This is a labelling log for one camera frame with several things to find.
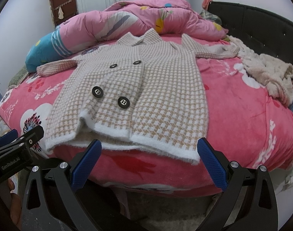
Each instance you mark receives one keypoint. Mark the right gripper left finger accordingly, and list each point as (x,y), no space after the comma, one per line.
(50,201)

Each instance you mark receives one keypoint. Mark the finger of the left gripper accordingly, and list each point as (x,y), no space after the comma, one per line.
(30,138)
(9,137)

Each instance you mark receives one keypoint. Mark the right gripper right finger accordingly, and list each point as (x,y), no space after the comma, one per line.
(259,207)

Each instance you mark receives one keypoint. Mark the beige white houndstooth knit coat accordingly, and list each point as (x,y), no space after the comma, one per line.
(139,93)

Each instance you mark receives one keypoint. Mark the person's left hand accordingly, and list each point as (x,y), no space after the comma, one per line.
(16,206)

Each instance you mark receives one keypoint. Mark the pink floral bed blanket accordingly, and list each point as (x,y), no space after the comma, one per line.
(245,123)

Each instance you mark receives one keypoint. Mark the cream fleece garment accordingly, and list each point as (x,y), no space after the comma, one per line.
(271,72)

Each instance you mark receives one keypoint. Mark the brown wooden door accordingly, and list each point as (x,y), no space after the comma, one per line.
(63,10)

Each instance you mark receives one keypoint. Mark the pink patterned quilt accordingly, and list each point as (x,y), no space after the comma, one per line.
(134,16)

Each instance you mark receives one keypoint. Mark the black padded headboard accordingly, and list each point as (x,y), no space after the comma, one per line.
(263,31)

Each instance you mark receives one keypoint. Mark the pink cloth on headboard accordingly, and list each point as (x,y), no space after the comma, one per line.
(205,4)

